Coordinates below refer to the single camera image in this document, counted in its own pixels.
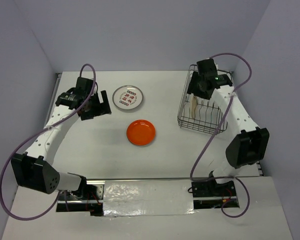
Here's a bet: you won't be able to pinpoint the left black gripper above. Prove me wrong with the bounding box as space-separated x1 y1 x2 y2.
80 90 111 121

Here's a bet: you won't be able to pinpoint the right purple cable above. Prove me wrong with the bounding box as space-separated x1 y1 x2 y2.
189 52 253 219

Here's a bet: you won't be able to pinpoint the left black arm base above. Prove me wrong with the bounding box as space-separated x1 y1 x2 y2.
56 184 105 217

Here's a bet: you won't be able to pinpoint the grey wire dish rack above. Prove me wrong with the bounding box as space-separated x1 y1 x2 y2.
177 62 233 134

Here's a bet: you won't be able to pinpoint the cream plate orange rim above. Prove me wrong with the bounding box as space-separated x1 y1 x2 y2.
189 95 198 119

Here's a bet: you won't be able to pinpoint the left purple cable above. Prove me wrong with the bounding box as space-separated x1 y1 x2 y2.
0 64 97 221

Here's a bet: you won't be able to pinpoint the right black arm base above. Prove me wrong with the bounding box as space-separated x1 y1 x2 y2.
188 180 239 210

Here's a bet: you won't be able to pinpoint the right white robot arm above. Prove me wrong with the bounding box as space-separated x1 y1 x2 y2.
189 58 270 196

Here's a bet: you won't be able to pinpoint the purple cable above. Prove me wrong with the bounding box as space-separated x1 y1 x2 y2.
0 64 97 221
189 52 253 219

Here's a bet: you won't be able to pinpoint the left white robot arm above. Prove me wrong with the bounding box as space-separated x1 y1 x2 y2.
11 77 111 200

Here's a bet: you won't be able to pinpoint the white plate red characters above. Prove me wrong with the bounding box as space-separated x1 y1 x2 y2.
112 85 144 111

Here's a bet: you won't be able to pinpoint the silver foil sheet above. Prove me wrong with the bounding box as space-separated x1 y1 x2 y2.
103 179 195 217

